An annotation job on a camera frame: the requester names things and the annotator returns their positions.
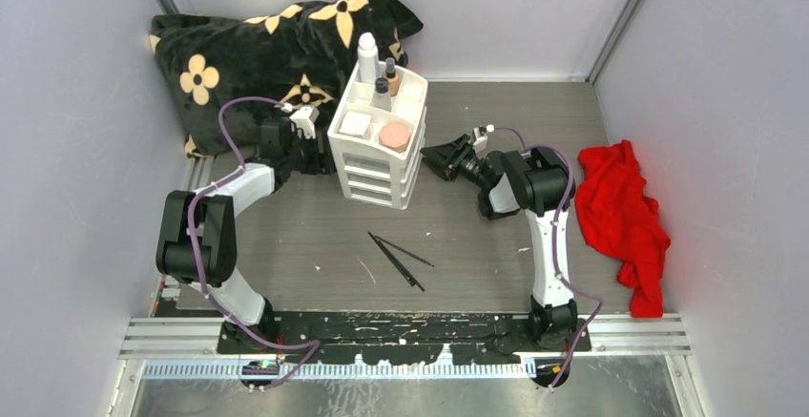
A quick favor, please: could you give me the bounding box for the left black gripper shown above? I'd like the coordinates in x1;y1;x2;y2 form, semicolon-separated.
284;131;344;176

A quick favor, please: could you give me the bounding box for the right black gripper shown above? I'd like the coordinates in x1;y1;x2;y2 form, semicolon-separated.
419;134;489;191

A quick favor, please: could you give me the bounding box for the small cream box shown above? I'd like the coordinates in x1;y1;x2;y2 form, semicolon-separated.
338;111;372;140

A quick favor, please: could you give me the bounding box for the white plastic drawer organizer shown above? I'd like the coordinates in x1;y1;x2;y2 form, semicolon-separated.
327;67;428;210

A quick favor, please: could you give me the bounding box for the black cap clear bottle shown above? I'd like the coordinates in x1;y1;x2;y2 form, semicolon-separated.
369;77;392;112

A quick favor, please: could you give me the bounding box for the beige foundation bottle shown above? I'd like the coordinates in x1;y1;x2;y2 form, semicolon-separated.
384;57;401;96

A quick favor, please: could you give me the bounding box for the white spray bottle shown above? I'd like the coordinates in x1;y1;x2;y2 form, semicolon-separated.
357;32;380;84

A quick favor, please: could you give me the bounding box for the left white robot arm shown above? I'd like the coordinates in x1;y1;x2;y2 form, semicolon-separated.
156;113;330;353

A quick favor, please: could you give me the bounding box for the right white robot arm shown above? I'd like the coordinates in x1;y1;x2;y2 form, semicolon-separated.
420;135;578;351

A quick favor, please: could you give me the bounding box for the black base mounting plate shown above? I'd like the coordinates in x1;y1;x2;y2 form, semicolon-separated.
217;310;592;368

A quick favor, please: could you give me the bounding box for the red cloth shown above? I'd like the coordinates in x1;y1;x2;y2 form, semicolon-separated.
575;139;671;318

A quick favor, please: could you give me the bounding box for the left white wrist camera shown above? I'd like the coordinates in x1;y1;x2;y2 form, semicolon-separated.
290;105;320;139

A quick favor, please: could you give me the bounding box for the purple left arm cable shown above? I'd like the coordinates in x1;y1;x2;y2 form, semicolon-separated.
186;96;323;392

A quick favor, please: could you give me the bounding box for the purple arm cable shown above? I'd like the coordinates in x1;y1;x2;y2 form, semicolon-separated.
186;96;323;392
487;125;605;390

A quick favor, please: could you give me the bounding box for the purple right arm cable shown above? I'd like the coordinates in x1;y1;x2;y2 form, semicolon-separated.
487;125;605;390

